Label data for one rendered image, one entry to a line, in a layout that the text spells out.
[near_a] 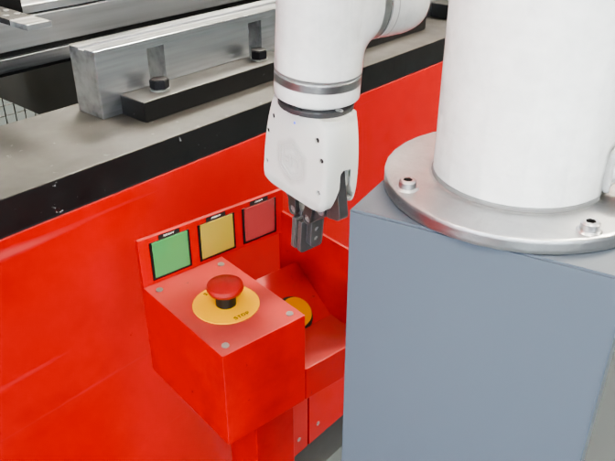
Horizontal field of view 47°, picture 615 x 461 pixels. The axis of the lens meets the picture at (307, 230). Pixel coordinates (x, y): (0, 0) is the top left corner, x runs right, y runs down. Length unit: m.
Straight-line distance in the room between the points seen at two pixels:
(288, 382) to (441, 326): 0.32
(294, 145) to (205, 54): 0.45
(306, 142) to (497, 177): 0.26
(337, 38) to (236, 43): 0.54
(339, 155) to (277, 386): 0.26
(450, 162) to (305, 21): 0.21
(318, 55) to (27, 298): 0.47
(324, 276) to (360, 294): 0.35
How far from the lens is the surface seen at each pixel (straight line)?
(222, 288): 0.74
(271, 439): 0.91
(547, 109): 0.45
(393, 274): 0.49
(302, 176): 0.70
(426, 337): 0.51
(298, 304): 0.85
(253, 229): 0.86
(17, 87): 1.54
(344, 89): 0.66
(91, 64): 1.01
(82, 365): 1.00
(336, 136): 0.67
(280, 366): 0.77
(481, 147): 0.47
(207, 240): 0.83
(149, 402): 1.12
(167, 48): 1.08
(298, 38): 0.64
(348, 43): 0.65
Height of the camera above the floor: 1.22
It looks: 30 degrees down
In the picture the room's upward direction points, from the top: straight up
